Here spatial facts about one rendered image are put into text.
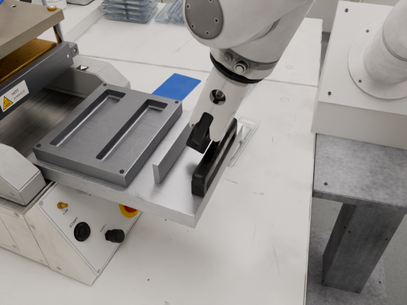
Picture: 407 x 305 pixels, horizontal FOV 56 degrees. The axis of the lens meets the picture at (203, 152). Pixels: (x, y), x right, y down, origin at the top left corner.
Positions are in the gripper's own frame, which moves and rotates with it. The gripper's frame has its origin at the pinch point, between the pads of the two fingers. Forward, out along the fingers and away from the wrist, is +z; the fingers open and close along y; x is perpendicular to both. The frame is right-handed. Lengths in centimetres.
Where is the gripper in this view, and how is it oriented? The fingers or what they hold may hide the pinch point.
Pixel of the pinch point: (200, 138)
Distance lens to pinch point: 58.0
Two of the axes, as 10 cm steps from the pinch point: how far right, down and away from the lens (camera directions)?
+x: -8.7, -4.9, 0.2
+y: 3.8, -6.3, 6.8
